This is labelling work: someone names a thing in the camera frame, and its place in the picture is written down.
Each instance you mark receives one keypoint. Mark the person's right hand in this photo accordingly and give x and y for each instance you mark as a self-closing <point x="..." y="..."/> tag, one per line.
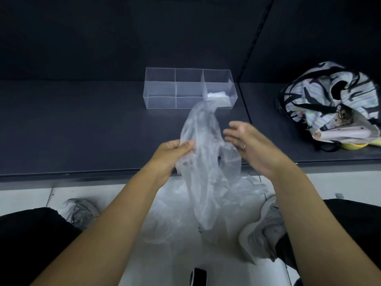
<point x="259" y="148"/>

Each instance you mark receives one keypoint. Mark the person's left hand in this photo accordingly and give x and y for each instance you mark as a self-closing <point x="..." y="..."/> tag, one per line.
<point x="166" y="160"/>

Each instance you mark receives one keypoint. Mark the pile of plastic bags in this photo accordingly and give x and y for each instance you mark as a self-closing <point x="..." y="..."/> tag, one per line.
<point x="166" y="217"/>

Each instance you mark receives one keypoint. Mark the clear three-compartment plastic box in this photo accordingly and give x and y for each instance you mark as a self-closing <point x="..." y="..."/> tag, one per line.
<point x="166" y="89"/>

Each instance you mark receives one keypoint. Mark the person's left forearm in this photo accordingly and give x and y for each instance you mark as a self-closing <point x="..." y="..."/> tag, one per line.
<point x="95" y="235"/>

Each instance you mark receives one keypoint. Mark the person's right forearm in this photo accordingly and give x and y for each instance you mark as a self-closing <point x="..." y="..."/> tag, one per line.
<point x="321" y="229"/>

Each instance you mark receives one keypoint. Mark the person's right grey shoe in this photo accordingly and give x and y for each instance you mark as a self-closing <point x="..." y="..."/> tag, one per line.
<point x="262" y="235"/>

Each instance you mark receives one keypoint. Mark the black white striped tote bag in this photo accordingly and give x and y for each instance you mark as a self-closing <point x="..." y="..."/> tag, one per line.
<point x="303" y="95"/>

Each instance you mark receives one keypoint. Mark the pink white folder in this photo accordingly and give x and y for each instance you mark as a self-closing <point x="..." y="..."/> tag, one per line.
<point x="342" y="133"/>

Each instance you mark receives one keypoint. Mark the small brown plush toy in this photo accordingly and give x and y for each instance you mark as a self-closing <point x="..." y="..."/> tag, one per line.
<point x="343" y="115"/>

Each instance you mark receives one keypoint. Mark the yellow plastic item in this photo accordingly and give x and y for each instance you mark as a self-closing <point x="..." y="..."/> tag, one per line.
<point x="358" y="145"/>

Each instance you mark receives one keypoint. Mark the black rolling stool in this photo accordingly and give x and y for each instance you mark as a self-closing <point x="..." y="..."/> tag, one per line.
<point x="198" y="278"/>

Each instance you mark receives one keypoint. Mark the black trousers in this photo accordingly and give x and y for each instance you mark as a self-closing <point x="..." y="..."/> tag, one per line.
<point x="29" y="238"/>

